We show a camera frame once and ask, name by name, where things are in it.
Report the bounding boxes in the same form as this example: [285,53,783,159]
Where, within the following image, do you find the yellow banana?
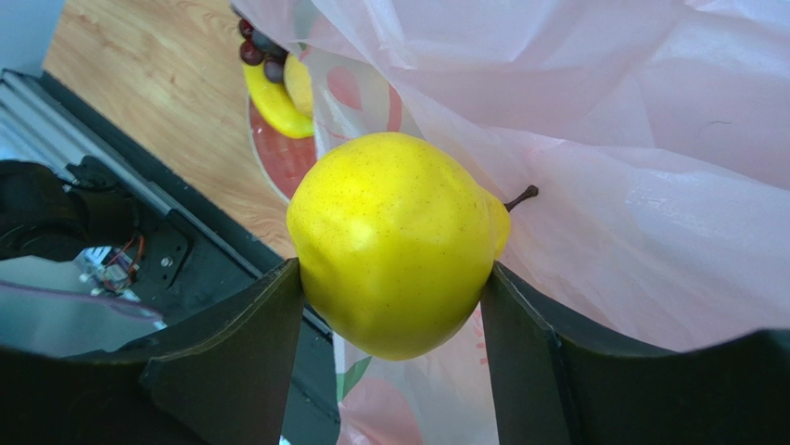
[242,64,314,139]

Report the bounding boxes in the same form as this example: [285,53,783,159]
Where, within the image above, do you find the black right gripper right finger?
[481,264,789,444]

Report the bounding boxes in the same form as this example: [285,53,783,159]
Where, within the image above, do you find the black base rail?
[1,71,339,444]

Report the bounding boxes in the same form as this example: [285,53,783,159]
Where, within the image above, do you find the pink plastic bag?
[236,1,789,444]

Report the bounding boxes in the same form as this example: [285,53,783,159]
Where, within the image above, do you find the patterned fruit plate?
[247,98,317,203]

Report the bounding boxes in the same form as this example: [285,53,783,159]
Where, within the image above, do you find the yellow pear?
[287,132,539,361]

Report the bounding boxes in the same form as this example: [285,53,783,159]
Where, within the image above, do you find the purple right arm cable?
[0,278,165,324]

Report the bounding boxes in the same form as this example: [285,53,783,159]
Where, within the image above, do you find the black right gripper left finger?
[1,260,303,444]

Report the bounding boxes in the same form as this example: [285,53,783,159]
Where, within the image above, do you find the purple grape bunch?
[237,19,288,83]

